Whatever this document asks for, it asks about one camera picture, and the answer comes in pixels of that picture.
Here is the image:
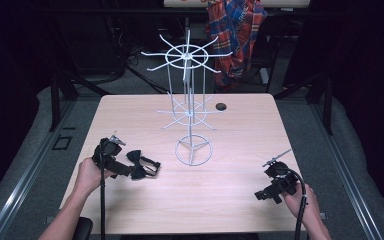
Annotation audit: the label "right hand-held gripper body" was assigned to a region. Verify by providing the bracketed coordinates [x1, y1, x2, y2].
[262, 148, 300, 198]

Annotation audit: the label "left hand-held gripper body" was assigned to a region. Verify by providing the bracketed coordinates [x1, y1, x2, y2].
[91, 134, 133, 179]

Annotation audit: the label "black bow tie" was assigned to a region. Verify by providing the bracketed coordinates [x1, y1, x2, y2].
[125, 149, 148, 181]

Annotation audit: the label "person's left hand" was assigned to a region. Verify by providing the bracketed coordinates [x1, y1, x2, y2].
[74, 157, 116, 196]

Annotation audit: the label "person's right hand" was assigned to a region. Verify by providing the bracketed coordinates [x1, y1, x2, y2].
[281, 182, 322, 221]

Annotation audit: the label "black metal stand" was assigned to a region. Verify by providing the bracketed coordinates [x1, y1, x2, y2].
[272, 72, 335, 136]
[47, 70, 112, 133]

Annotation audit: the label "black chair part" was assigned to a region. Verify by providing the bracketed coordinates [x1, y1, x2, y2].
[71, 216, 95, 240]

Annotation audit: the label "plaid cloth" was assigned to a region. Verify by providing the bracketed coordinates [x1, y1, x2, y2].
[205, 0, 269, 94]

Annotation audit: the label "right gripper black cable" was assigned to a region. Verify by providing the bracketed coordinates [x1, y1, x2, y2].
[286, 168, 310, 240]

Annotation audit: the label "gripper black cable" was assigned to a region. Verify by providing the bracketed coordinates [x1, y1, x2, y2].
[286, 168, 310, 240]
[98, 143, 108, 240]

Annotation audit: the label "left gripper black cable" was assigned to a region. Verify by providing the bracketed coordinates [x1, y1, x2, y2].
[98, 143, 108, 240]

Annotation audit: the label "metal floor rail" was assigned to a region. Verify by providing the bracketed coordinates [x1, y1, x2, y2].
[0, 99, 81, 240]
[308, 99, 384, 240]

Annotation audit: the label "black floor cables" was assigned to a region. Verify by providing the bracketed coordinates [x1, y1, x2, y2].
[125, 46, 170, 95]

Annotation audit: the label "white wire display rack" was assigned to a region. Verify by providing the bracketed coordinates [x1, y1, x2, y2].
[140, 29, 234, 167]

